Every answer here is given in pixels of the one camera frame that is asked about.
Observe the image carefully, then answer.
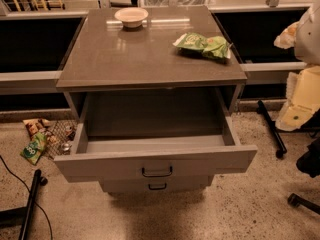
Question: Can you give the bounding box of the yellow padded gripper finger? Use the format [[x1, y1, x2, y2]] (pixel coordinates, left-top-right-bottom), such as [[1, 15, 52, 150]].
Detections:
[[275, 66, 320, 131]]

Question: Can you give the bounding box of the green jalapeno chip bag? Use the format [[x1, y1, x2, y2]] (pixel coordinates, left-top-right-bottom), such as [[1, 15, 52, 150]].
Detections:
[[173, 32, 231, 59]]

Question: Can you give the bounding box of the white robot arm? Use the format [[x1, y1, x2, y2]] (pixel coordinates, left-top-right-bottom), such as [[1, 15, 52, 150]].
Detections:
[[274, 2, 320, 131]]

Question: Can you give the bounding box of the grey drawer cabinet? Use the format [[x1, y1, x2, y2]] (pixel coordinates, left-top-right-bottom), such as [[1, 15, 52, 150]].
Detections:
[[55, 5, 248, 122]]

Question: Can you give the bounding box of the open grey top drawer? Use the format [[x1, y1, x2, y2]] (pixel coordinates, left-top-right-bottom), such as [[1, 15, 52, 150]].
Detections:
[[53, 87, 259, 184]]

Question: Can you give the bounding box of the grey lower drawer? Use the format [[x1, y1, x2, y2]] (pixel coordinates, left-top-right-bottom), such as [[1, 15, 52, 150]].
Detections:
[[100, 175, 213, 193]]

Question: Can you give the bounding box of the brown snack bag on floor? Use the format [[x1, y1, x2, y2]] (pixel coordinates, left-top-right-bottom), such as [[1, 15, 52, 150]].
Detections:
[[23, 118, 51, 137]]

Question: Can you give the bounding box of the green snack bag on floor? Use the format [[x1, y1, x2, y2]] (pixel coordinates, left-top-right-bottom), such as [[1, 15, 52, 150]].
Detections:
[[20, 132, 47, 165]]

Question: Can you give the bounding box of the black stand leg right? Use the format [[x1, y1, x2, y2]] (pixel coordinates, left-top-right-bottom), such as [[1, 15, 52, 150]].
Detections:
[[257, 100, 287, 159]]

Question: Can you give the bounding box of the black stand leg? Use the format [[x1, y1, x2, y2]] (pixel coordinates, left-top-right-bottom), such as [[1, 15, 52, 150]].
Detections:
[[0, 169, 43, 240], [257, 100, 287, 159]]

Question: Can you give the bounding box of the black chair base caster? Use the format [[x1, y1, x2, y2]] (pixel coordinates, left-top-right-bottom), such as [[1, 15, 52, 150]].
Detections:
[[287, 138, 320, 214]]

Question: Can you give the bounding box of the white paper bowl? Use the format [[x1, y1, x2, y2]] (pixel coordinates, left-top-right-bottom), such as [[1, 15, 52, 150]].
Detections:
[[114, 7, 148, 28]]

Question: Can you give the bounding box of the silver can in basket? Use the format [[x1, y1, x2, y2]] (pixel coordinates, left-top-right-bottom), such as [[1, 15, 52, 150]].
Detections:
[[60, 142, 71, 152]]

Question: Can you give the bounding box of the black stand leg left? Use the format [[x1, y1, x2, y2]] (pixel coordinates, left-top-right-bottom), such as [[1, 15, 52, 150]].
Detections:
[[0, 169, 43, 240]]

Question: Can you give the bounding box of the black lower drawer handle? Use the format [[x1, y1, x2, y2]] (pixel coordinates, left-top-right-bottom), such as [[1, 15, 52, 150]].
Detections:
[[148, 183, 167, 191]]

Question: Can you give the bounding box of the black drawer handle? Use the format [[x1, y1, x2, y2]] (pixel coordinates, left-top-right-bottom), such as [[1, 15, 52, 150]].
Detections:
[[148, 183, 167, 191], [141, 166, 173, 178]]

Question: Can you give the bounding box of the black top drawer handle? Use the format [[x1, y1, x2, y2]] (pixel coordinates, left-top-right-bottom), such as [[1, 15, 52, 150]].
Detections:
[[141, 166, 173, 178]]

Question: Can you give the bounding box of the black wire basket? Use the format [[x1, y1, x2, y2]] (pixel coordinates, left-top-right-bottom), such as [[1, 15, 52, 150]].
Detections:
[[44, 120, 77, 160]]

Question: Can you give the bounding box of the black floor cable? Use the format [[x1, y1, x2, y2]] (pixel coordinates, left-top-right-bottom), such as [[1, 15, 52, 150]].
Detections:
[[0, 155, 54, 240]]

